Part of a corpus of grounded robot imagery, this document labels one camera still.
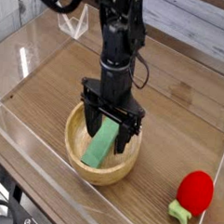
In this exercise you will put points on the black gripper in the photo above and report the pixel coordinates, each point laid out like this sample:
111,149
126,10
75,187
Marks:
111,95

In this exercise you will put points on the green rectangular block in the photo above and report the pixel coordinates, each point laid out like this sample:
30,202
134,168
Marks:
100,144

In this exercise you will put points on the brown wooden bowl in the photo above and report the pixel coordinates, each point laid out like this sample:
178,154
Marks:
114,167

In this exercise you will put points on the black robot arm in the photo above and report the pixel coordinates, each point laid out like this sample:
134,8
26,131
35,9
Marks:
123,33

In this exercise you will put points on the clear acrylic fence panel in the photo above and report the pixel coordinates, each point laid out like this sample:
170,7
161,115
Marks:
51,182

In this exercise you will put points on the red plush radish toy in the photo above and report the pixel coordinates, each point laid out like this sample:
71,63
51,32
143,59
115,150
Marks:
194,195

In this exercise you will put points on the clear acrylic corner bracket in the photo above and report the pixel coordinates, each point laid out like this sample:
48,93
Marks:
74,27

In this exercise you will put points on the black metal table frame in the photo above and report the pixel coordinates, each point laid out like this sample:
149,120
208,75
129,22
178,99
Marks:
11,212

